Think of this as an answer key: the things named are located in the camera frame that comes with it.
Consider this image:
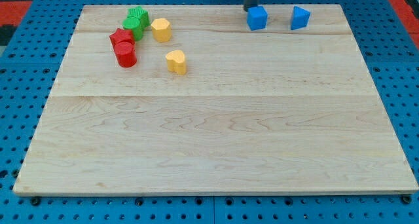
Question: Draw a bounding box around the green cylinder block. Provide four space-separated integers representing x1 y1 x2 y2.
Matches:
122 17 143 41

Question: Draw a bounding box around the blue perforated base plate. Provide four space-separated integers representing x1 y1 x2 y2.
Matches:
1 0 418 223

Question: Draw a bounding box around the red cylinder block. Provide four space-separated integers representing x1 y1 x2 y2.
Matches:
114 42 137 67

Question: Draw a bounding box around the blue cube block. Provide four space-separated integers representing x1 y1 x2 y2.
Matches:
247 6 268 31

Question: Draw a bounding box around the blue triangle block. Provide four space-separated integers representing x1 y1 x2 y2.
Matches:
291 6 311 30

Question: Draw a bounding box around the green star block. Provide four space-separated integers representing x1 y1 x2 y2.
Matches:
127 6 150 29

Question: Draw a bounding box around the yellow hexagon block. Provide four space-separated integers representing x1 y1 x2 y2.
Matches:
151 18 172 43

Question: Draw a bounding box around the yellow heart block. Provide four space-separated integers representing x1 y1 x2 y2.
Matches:
166 50 187 75

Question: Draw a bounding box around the red star block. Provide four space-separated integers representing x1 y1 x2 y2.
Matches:
109 28 135 47

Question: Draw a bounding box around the wooden board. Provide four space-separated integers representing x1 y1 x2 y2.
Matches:
13 5 418 196

